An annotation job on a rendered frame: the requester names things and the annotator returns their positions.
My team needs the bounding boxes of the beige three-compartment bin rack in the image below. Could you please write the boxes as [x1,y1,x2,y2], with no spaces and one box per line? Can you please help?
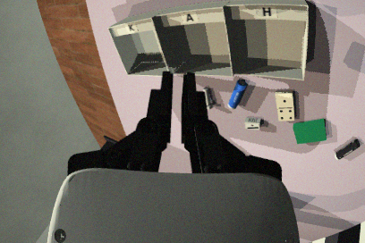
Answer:
[108,0,309,80]

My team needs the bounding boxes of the beige domino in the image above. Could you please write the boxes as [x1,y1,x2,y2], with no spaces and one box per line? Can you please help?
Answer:
[275,90,294,121]

